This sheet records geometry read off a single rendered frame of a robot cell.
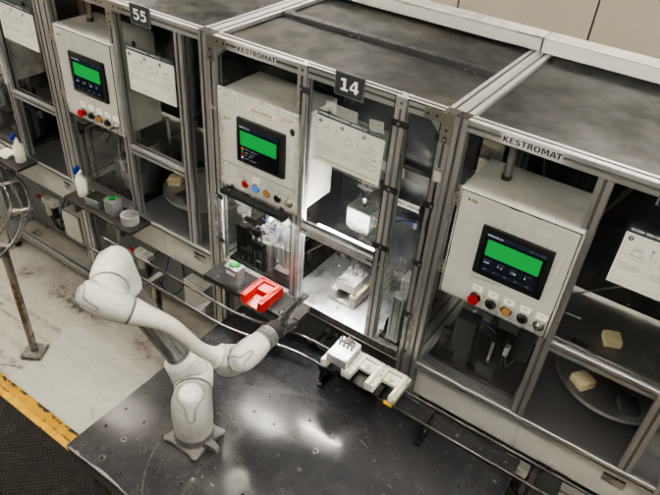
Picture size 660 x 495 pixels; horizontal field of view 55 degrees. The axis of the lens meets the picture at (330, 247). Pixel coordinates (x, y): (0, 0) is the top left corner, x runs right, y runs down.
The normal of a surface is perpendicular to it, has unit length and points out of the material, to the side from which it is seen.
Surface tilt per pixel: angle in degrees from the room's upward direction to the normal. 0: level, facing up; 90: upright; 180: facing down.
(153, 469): 0
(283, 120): 90
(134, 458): 0
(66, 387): 0
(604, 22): 90
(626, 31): 90
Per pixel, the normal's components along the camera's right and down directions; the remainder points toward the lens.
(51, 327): 0.07, -0.80
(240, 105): -0.57, 0.47
